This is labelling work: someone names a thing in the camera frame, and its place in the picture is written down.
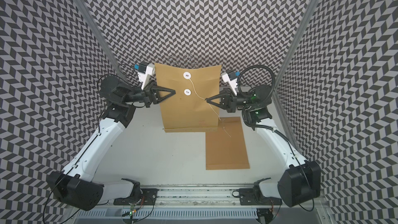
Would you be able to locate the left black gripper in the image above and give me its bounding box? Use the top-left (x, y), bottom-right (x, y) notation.
top-left (122, 80), bottom-right (177, 108)

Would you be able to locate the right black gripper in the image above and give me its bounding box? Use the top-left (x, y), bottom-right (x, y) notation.
top-left (206, 88), bottom-right (255, 114)

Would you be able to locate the brown kraft file bag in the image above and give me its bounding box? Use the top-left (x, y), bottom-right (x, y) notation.
top-left (205, 117), bottom-right (250, 170)

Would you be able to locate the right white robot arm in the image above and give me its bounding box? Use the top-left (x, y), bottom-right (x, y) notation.
top-left (206, 85), bottom-right (321, 207)

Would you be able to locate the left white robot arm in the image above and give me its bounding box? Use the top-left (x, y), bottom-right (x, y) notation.
top-left (46, 74), bottom-right (176, 211)

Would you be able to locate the black corrugated cable hose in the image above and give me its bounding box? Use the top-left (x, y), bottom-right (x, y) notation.
top-left (237, 64), bottom-right (276, 100)

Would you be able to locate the chrome wire glass rack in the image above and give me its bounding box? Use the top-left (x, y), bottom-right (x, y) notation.
top-left (169, 54), bottom-right (199, 69)

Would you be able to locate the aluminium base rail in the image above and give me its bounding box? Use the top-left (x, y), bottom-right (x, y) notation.
top-left (61, 185), bottom-right (335, 224)

